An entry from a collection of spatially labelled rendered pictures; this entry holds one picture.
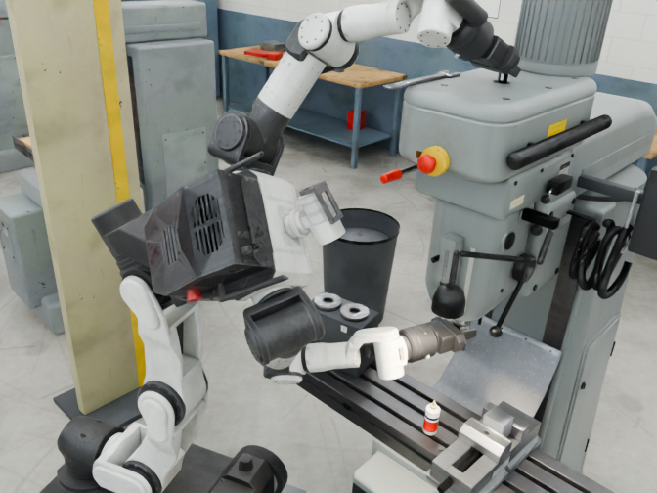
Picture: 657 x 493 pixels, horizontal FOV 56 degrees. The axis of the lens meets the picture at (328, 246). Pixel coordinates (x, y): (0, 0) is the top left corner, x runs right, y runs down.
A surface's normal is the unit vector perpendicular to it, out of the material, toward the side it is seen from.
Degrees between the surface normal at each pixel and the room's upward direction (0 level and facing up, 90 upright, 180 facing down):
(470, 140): 90
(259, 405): 0
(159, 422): 90
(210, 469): 0
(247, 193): 58
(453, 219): 90
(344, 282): 93
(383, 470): 0
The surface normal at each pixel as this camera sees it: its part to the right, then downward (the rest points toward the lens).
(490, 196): -0.69, 0.30
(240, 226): 0.81, -0.30
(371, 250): 0.25, 0.51
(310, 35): -0.57, -0.14
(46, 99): 0.73, 0.34
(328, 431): 0.04, -0.89
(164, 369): -0.37, 0.40
